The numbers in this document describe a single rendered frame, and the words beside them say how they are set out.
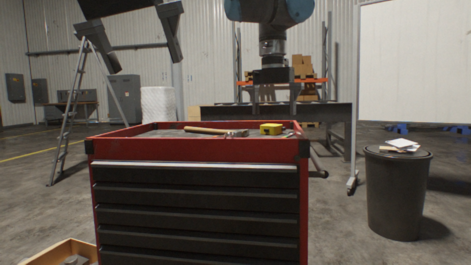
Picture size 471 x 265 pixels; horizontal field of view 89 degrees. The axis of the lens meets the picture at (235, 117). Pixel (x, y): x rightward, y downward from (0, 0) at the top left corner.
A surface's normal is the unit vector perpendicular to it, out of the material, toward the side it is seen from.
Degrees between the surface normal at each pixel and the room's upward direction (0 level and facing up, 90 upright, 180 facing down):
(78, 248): 90
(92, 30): 113
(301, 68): 90
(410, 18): 90
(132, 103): 90
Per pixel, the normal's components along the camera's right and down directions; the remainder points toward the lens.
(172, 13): -0.08, 0.49
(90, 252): -0.37, 0.11
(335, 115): -0.11, 0.11
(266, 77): -0.55, 0.11
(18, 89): 0.99, -0.01
